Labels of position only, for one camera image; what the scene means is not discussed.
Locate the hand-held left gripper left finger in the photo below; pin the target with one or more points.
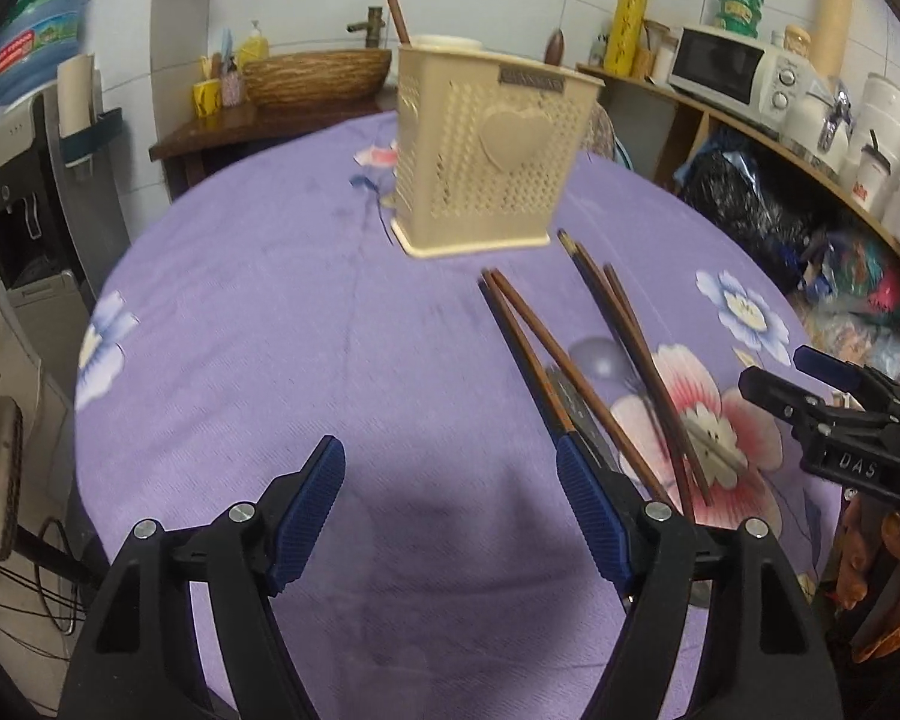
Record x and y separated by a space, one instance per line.
307 517

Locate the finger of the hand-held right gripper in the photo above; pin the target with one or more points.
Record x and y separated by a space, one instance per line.
832 367
776 394

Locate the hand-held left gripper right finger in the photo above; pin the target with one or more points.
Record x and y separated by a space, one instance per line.
592 502

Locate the brown wooden chopstick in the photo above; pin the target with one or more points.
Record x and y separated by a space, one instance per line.
596 277
645 349
570 371
517 349
391 4

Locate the plain metal spoon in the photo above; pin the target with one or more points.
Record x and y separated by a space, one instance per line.
600 358

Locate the black chopstick with gold tip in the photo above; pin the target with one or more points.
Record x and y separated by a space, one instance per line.
622 330

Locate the cream plastic utensil holder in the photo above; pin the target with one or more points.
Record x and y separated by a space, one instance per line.
450 165

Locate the person's right hand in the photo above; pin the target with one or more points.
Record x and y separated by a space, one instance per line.
866 555

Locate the colourful plastic bags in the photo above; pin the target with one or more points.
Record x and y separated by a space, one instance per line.
862 277

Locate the black plastic bag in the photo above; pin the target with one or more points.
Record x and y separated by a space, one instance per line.
750 199

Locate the white lidded cup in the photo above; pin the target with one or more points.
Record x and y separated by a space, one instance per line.
870 176

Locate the purple floral tablecloth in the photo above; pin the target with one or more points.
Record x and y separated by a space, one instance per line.
270 315

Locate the white electric kettle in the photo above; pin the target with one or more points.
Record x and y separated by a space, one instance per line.
814 120

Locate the wooden shelf unit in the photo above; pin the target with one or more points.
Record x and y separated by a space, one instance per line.
690 116

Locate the white microwave oven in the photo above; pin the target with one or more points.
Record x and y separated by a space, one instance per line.
727 71

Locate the tall beige bottle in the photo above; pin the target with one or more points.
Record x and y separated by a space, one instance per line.
831 15

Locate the stack of green containers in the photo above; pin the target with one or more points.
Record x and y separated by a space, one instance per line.
739 7

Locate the yellow patterned cylinder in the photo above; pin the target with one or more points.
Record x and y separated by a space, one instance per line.
624 30

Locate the dark wooden counter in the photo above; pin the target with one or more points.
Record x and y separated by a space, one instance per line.
217 131

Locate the grey water dispenser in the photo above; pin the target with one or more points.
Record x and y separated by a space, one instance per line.
15 202

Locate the yellow cup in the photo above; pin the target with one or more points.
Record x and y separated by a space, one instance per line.
206 99

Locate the patterned pink cup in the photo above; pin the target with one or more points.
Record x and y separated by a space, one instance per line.
232 90

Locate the wicker basin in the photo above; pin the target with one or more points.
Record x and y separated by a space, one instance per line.
315 75

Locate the yellow soap bottle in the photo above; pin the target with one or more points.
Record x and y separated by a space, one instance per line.
253 45

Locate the bamboo faucet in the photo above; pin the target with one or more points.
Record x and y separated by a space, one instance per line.
371 24

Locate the blue water jug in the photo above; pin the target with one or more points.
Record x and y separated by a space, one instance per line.
41 22

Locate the teal wall holder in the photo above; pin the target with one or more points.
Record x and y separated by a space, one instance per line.
94 136

